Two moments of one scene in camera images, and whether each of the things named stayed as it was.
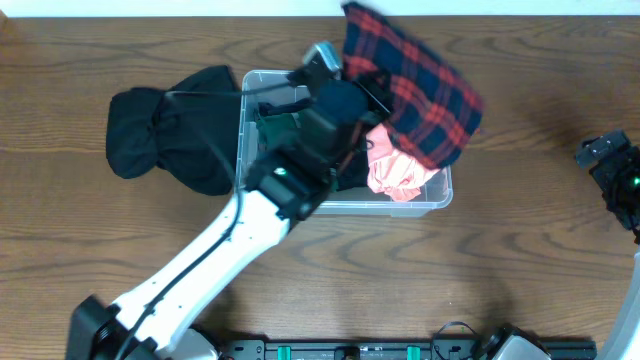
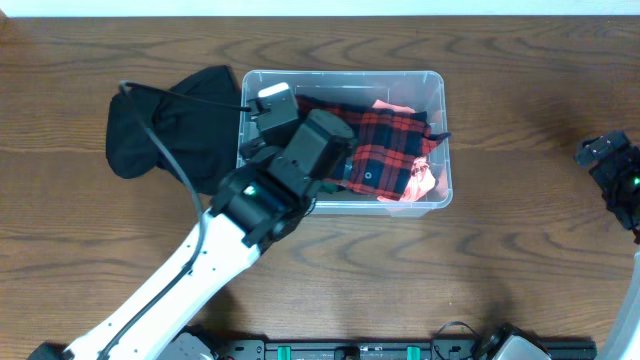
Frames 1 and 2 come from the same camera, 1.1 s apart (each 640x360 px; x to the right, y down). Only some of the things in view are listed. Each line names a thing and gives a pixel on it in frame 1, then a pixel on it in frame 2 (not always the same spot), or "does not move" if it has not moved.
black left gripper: (361, 99) → (254, 149)
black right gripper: (609, 174) does not move
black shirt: (191, 131) does not move
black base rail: (441, 348) does not move
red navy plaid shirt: (433, 108) → (386, 147)
